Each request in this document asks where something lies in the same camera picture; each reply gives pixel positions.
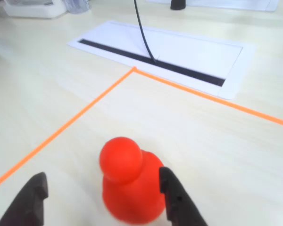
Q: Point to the black camera stand foot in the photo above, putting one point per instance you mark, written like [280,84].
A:
[178,4]

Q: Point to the white plastic device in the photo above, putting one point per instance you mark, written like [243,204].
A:
[35,9]

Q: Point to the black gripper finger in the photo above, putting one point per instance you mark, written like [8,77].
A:
[181,209]
[26,204]

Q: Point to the orange tape strip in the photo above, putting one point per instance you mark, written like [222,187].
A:
[61,128]
[212,97]

